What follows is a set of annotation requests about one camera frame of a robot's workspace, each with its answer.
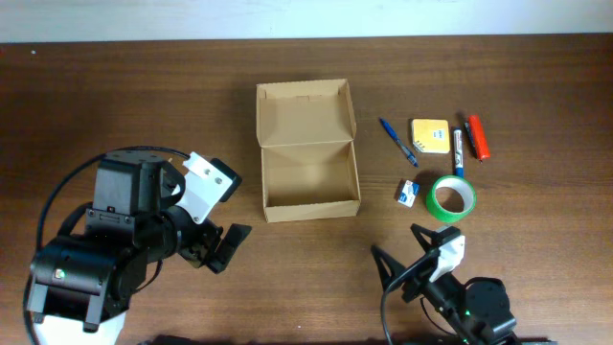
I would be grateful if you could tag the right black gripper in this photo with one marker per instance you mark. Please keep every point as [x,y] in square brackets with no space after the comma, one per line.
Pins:
[417,276]

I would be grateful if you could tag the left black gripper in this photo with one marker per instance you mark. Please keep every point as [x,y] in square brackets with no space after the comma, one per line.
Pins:
[206,244]

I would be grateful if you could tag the green tape roll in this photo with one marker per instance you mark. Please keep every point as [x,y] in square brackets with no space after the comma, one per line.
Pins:
[459,185]

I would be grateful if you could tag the yellow sticky note pad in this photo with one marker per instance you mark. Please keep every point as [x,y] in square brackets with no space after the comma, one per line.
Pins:
[431,136]

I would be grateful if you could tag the brown cardboard box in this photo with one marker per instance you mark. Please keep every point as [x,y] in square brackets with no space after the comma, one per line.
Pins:
[306,131]

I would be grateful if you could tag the red utility knife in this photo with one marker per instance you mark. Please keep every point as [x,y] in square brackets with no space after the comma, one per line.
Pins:
[477,137]

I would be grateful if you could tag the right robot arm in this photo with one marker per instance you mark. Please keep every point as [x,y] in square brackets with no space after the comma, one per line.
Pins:
[478,311]

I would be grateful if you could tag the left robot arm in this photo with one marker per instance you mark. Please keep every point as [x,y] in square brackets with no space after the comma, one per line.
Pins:
[143,211]

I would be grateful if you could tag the small blue white box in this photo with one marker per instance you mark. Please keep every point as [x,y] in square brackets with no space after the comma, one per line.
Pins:
[407,193]

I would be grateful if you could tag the blue ballpoint pen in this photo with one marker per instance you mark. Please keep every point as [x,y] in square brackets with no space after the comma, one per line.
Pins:
[406,152]

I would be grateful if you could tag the blue white marker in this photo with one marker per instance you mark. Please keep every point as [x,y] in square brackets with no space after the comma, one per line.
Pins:
[458,153]

